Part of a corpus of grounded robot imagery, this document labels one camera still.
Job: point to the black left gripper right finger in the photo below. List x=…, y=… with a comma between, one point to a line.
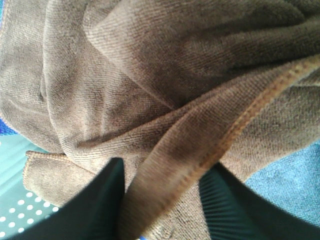
x=233, y=212

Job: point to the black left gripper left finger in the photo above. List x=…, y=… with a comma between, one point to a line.
x=91, y=215

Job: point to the brown towel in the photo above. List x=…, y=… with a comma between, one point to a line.
x=170, y=86

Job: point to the grey basket with orange rim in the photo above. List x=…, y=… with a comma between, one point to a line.
x=20, y=208

